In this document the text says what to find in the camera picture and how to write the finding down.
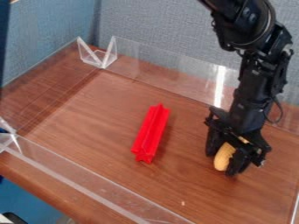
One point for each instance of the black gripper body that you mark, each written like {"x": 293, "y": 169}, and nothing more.
{"x": 218, "y": 121}

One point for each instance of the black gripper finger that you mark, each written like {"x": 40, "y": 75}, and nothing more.
{"x": 239, "y": 162}
{"x": 214, "y": 142}

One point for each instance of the yellow toy corn cob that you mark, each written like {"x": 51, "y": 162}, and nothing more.
{"x": 223, "y": 157}

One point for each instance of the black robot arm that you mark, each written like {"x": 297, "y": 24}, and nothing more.
{"x": 249, "y": 31}

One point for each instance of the red star-shaped plastic block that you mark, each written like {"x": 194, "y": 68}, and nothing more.
{"x": 150, "y": 134}

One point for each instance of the clear acrylic back wall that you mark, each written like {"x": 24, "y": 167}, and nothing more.
{"x": 195, "y": 79}

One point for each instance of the clear acrylic wall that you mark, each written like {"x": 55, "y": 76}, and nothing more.
{"x": 76, "y": 190}
{"x": 195, "y": 79}

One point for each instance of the clear acrylic corner bracket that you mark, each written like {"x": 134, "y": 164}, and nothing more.
{"x": 98, "y": 58}

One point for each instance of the clear acrylic front wall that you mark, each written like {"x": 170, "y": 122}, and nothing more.
{"x": 76, "y": 190}

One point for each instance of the clear acrylic left bracket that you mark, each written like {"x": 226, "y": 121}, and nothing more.
{"x": 8, "y": 137}

